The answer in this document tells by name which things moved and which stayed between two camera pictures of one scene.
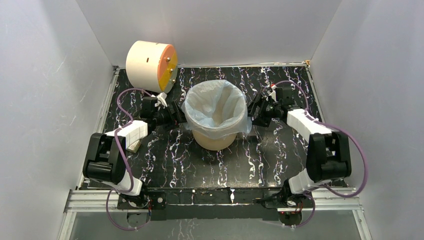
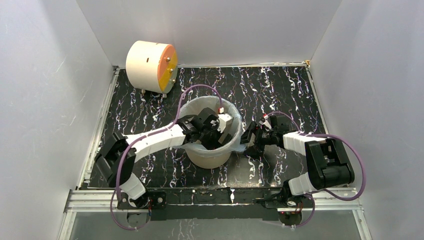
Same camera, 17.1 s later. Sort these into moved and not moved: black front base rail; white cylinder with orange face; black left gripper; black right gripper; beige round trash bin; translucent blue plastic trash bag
Moved: beige round trash bin; translucent blue plastic trash bag; black right gripper; black left gripper
Not moved: white cylinder with orange face; black front base rail
